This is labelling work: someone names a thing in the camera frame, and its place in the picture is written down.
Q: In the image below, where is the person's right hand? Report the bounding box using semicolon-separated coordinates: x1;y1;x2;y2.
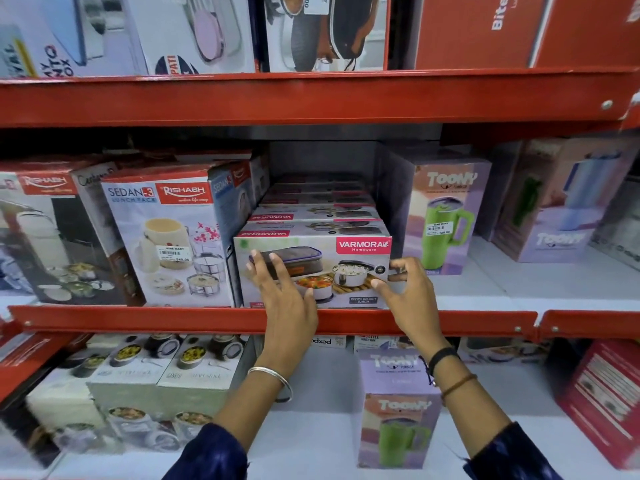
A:
370;257;452;358

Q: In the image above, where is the person's left hand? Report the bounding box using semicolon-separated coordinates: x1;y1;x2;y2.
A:
245;249;319;359

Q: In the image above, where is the white lunch box carton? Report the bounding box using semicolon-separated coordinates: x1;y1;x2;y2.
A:
233;221;394;311

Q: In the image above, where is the person's right forearm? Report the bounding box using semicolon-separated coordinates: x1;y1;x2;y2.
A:
422;345;517;459

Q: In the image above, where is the person's left forearm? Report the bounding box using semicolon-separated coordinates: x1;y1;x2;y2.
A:
212;350;303;453

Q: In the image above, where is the small white carton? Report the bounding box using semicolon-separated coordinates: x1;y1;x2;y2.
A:
353;336;402;355
307;336;349;351

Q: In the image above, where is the silver bangle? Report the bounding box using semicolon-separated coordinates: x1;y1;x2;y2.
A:
247;366;294;403

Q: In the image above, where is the black wrist thread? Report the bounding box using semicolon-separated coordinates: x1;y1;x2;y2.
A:
419;347;461;386

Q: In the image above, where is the row of lunch cartons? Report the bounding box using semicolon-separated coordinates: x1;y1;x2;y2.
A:
247;172;387;236

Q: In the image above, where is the purple carton green tumbler picture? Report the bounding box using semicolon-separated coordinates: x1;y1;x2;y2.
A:
355;349;444;470
379;149;494;276

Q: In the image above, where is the brown wrist band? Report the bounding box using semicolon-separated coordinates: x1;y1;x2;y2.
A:
440;373;478;401

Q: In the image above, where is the pale carton with dark picture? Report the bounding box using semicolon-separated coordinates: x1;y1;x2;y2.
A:
457;337;552;366

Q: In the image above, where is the white food jar carton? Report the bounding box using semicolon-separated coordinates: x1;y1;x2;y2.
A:
87;335;182;453
156;335;249;445
25;336;126;454

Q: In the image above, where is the white shelf board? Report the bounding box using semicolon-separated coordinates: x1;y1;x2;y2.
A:
390;234;640;315
45;340;640;480

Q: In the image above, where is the blue white tiffin carton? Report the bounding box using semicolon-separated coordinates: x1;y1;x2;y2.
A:
100;162;257;308
175;150;271;208

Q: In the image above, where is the dark blue sleeve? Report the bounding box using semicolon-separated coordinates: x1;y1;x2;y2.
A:
462;421;566;480
162;422;251;480

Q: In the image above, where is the pink carton blue tumbler picture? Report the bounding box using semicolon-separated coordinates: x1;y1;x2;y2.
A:
491;137;640;264

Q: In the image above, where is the red metal shelf rack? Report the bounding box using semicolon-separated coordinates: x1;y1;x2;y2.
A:
0;65;640;403

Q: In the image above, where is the red carton with white print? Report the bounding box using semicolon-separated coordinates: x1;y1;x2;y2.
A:
554;339;640;471

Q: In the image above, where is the grey patterned carton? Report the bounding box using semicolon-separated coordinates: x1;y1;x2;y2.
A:
589;184;640;271

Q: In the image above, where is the carton with black bag picture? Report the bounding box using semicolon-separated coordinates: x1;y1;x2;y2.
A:
249;0;392;73

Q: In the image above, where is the dark tiffin carton red label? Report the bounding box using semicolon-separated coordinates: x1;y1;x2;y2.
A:
0;156;147;308

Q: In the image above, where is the plain red carton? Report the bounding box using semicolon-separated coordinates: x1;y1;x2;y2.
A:
530;0;640;69
414;0;552;71

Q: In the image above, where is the white carton pink lid picture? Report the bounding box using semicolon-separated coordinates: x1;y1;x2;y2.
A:
124;0;257;75

